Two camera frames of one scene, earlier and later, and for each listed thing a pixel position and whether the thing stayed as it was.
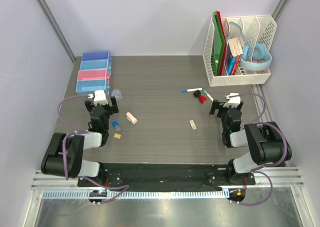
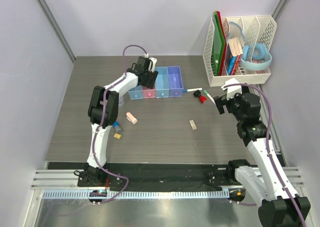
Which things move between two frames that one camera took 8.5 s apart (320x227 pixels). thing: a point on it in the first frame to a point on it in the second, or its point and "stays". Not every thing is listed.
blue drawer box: [95, 64] to [162, 87]
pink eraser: [131, 118] stays
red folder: [224, 37] stays
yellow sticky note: [117, 135] stays
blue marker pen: [186, 90] stays
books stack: [234, 55] stays
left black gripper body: [109, 110] to [150, 78]
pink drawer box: [92, 75] to [148, 92]
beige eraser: [193, 124] stays
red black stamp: [202, 98] stays
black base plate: [168, 176] stays
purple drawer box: [96, 56] to [176, 88]
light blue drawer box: [89, 86] to [136, 93]
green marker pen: [208, 95] stays
